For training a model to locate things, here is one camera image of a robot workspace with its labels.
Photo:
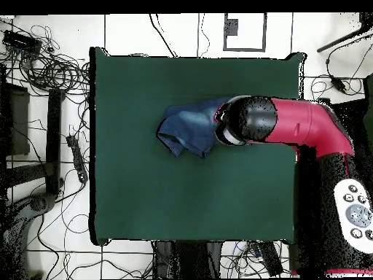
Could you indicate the black power strip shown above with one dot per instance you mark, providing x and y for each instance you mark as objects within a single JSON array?
[{"x": 78, "y": 159}]

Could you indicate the black wheeled stand base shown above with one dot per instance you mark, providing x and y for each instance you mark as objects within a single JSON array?
[{"x": 39, "y": 204}]

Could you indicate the black upright bar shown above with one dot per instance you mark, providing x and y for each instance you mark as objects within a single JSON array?
[{"x": 54, "y": 140}]

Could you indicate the dark green table cloth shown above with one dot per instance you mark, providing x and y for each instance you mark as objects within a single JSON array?
[{"x": 145, "y": 189}]

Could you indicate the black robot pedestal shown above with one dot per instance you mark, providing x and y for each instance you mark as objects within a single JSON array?
[{"x": 189, "y": 259}]

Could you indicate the blue denim jeans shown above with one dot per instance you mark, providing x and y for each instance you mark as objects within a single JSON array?
[{"x": 189, "y": 128}]

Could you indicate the black power adapter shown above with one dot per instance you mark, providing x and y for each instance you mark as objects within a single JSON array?
[{"x": 338, "y": 84}]

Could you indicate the small grey square patch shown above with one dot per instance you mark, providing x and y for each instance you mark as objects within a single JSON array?
[{"x": 232, "y": 27}]

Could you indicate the green cloth sheet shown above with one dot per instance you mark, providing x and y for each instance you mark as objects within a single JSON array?
[{"x": 369, "y": 116}]

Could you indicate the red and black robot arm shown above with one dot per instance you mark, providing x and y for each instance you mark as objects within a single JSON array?
[{"x": 291, "y": 122}]

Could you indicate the black rod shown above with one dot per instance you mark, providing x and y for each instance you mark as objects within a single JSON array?
[{"x": 335, "y": 43}]

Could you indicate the black flat panel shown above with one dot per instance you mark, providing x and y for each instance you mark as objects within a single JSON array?
[
  {"x": 354, "y": 113},
  {"x": 17, "y": 122}
]

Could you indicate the black electronics box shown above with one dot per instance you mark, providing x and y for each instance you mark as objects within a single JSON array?
[{"x": 22, "y": 42}]

